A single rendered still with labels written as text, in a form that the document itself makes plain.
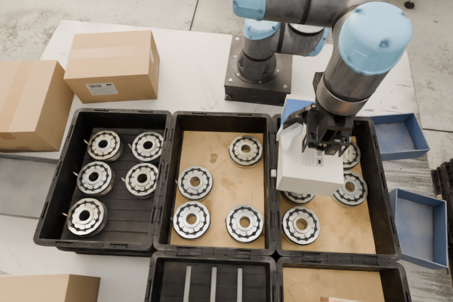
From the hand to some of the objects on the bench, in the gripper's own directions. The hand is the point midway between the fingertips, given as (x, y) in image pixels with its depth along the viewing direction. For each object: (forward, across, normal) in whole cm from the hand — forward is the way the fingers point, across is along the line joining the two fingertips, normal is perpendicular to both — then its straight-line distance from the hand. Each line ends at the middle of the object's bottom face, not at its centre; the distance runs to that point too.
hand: (310, 140), depth 66 cm
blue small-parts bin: (+41, +37, +25) cm, 60 cm away
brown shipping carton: (+41, -95, +17) cm, 105 cm away
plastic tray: (+41, -90, -10) cm, 99 cm away
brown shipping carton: (+41, -68, +40) cm, 89 cm away
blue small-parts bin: (+41, +41, -6) cm, 58 cm away
